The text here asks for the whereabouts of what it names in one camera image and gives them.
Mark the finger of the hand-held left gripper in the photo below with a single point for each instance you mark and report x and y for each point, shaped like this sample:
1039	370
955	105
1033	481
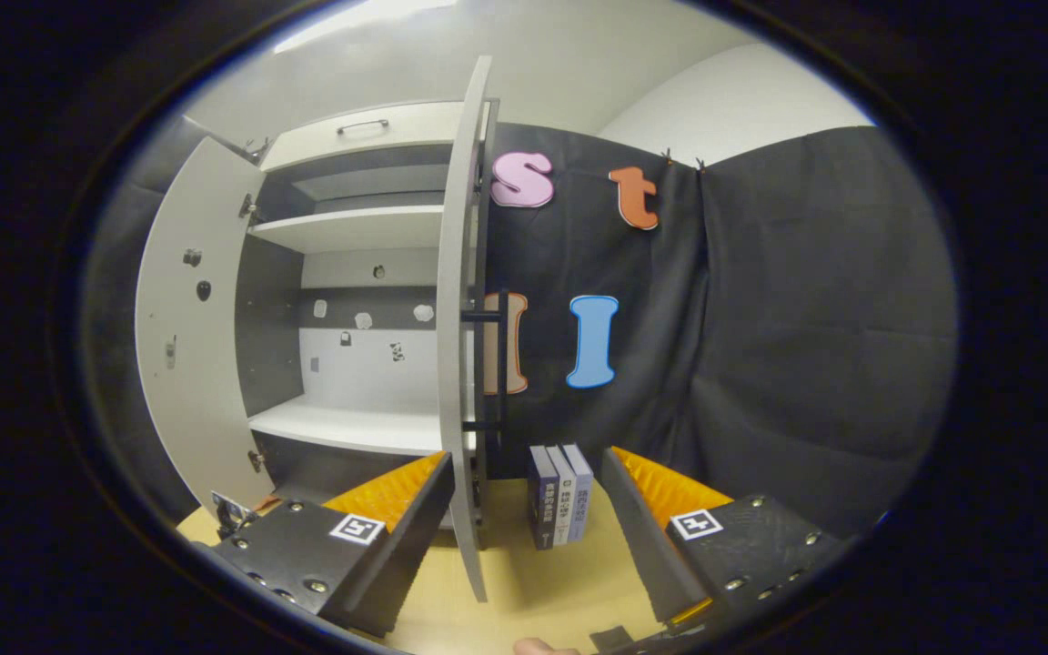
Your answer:
233	514

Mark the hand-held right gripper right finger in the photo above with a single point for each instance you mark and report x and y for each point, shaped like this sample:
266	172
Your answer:
642	546

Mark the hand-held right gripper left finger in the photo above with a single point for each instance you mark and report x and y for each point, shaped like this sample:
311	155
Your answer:
415	537

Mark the white cabinet door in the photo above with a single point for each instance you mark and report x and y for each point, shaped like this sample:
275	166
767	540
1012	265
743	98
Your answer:
453	318
196	382

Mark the white grey cabinet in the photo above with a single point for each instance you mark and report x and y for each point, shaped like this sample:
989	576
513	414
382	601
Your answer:
351	232

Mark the metal door hinge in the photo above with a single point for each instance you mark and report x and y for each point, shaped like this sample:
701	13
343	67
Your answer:
248	209
256	460

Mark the light blue book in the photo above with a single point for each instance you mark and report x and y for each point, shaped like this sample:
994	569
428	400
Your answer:
581	496

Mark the white spine book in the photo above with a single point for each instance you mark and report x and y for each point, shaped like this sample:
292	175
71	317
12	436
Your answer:
563	500

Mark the dark blue book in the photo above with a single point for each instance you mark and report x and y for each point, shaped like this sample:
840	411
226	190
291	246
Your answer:
542	505

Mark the black backdrop cloth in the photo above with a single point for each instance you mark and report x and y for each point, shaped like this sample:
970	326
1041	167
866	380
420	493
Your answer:
806	318

